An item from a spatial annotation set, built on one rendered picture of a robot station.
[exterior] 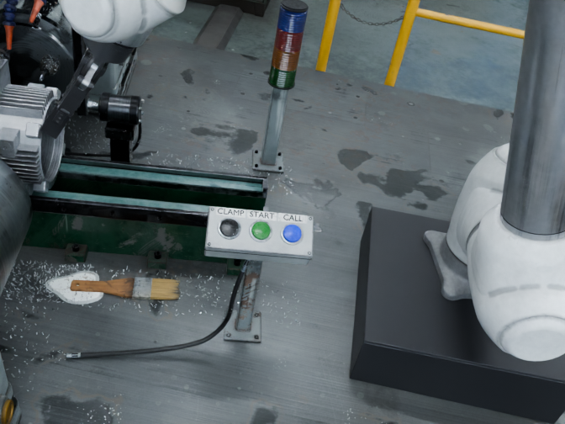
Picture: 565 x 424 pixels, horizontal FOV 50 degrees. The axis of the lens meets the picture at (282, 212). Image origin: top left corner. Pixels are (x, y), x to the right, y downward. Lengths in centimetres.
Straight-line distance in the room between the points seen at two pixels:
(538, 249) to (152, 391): 65
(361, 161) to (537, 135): 89
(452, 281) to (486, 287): 25
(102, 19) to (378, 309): 67
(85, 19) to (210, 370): 63
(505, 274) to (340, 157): 82
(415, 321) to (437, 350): 7
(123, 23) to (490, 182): 64
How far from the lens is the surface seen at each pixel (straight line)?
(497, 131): 199
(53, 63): 136
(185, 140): 161
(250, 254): 97
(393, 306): 113
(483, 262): 94
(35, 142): 115
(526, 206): 88
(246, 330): 116
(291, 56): 139
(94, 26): 76
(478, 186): 110
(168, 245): 126
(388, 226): 129
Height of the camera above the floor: 172
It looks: 40 degrees down
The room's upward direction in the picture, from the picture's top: 11 degrees clockwise
